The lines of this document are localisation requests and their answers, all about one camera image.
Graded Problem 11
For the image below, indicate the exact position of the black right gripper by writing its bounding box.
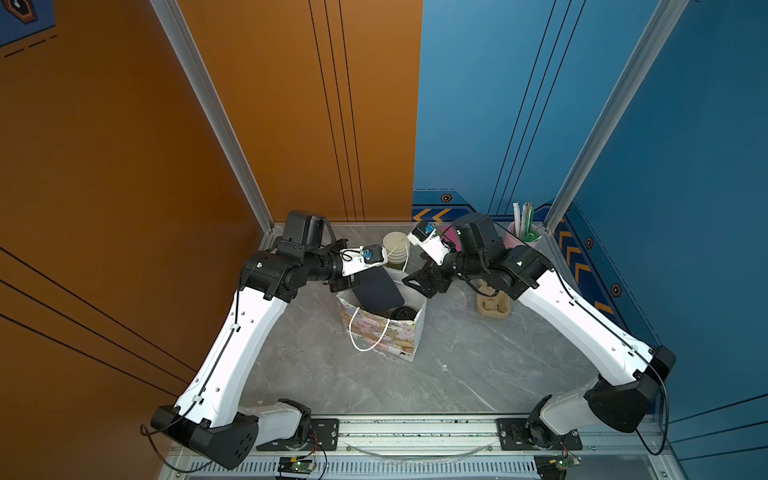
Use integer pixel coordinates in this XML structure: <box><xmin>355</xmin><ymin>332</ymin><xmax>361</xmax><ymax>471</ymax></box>
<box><xmin>400</xmin><ymin>241</ymin><xmax>487</xmax><ymax>298</ymax></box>

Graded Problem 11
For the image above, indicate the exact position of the dark grey napkin stack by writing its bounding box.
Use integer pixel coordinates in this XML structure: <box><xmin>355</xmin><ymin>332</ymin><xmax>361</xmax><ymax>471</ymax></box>
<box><xmin>352</xmin><ymin>266</ymin><xmax>405</xmax><ymax>313</ymax></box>

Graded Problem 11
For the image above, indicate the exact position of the patterned paper gift bag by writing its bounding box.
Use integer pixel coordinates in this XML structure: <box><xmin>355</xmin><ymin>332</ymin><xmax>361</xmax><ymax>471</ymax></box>
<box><xmin>336</xmin><ymin>268</ymin><xmax>427</xmax><ymax>362</ymax></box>

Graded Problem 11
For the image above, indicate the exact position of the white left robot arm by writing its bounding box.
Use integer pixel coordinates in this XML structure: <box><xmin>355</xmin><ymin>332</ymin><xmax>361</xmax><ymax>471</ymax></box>
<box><xmin>140</xmin><ymin>211</ymin><xmax>346</xmax><ymax>469</ymax></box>

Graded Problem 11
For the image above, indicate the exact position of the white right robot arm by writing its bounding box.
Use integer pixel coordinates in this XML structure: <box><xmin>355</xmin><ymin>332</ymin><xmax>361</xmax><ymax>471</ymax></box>
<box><xmin>404</xmin><ymin>212</ymin><xmax>676</xmax><ymax>449</ymax></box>

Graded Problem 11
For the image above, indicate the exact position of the pink napkin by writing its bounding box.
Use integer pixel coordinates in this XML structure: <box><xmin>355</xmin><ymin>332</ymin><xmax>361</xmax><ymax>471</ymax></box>
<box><xmin>440</xmin><ymin>224</ymin><xmax>462</xmax><ymax>251</ymax></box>

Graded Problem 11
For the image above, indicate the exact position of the stack of paper cups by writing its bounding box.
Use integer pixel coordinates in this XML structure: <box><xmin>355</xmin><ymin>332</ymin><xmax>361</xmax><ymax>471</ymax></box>
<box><xmin>382</xmin><ymin>232</ymin><xmax>410</xmax><ymax>271</ymax></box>

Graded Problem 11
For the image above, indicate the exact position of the beige pulp cup carrier stack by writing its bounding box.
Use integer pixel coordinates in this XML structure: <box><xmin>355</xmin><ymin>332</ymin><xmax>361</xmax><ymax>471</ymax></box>
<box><xmin>476</xmin><ymin>282</ymin><xmax>512</xmax><ymax>319</ymax></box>

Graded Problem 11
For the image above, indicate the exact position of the pink metal bucket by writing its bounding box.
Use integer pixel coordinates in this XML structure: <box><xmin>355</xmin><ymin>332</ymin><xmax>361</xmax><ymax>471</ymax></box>
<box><xmin>503</xmin><ymin>222</ymin><xmax>541</xmax><ymax>249</ymax></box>

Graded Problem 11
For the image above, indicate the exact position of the green circuit board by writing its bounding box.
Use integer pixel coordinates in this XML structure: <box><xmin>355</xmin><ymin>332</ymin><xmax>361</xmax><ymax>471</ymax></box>
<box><xmin>276</xmin><ymin>457</ymin><xmax>317</xmax><ymax>479</ymax></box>

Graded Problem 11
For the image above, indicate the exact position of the small circuit board right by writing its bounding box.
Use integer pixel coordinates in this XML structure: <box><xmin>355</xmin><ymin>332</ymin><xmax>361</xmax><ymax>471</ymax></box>
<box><xmin>534</xmin><ymin>455</ymin><xmax>581</xmax><ymax>480</ymax></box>

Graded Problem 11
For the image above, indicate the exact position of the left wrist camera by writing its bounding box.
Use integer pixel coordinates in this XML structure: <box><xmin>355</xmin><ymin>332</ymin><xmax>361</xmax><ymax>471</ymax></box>
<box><xmin>340</xmin><ymin>245</ymin><xmax>388</xmax><ymax>277</ymax></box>

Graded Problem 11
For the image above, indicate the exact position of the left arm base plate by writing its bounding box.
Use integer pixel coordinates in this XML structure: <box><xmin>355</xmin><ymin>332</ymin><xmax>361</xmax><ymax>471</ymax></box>
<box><xmin>256</xmin><ymin>418</ymin><xmax>340</xmax><ymax>453</ymax></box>

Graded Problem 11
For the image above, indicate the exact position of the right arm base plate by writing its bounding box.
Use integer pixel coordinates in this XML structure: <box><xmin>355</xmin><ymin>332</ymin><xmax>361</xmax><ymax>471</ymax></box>
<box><xmin>495</xmin><ymin>417</ymin><xmax>583</xmax><ymax>451</ymax></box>

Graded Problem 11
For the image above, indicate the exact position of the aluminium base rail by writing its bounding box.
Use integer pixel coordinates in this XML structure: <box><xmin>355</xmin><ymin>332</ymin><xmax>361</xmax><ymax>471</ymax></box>
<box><xmin>160</xmin><ymin>413</ymin><xmax>686</xmax><ymax>479</ymax></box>

